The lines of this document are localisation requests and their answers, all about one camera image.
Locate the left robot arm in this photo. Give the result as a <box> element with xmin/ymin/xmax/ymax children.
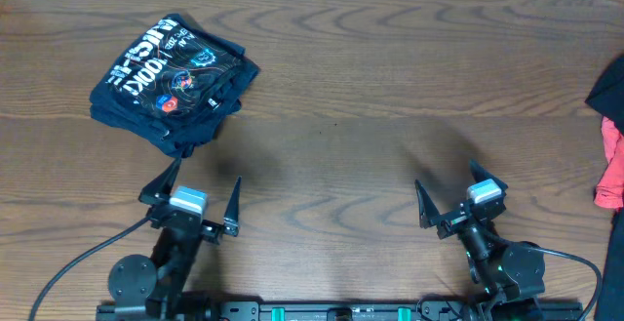
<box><xmin>96</xmin><ymin>158</ymin><xmax>242</xmax><ymax>321</ymax></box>

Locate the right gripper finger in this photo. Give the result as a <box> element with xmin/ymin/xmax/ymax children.
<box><xmin>469</xmin><ymin>159</ymin><xmax>508</xmax><ymax>190</ymax></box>
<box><xmin>414</xmin><ymin>180</ymin><xmax>440</xmax><ymax>229</ymax></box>

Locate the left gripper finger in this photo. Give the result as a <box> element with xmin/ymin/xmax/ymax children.
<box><xmin>138</xmin><ymin>158</ymin><xmax>182</xmax><ymax>205</ymax></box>
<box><xmin>223</xmin><ymin>177</ymin><xmax>242</xmax><ymax>237</ymax></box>

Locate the folded dark blue garment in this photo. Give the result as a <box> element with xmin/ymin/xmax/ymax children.
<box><xmin>90</xmin><ymin>16</ymin><xmax>246</xmax><ymax>158</ymax></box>

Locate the black orange patterned sports jersey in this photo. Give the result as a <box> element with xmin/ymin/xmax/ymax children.
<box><xmin>90</xmin><ymin>14</ymin><xmax>259</xmax><ymax>123</ymax></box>

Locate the red cloth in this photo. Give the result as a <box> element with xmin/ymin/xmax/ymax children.
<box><xmin>594</xmin><ymin>117</ymin><xmax>623</xmax><ymax>210</ymax></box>

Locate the black aluminium mounting rail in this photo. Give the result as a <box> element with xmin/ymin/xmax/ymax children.
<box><xmin>95</xmin><ymin>299</ymin><xmax>585</xmax><ymax>321</ymax></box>

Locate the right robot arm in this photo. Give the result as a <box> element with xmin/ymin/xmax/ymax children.
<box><xmin>414</xmin><ymin>160</ymin><xmax>546</xmax><ymax>320</ymax></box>

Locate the black fabric at right edge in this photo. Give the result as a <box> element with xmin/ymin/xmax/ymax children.
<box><xmin>586</xmin><ymin>56</ymin><xmax>623</xmax><ymax>321</ymax></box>

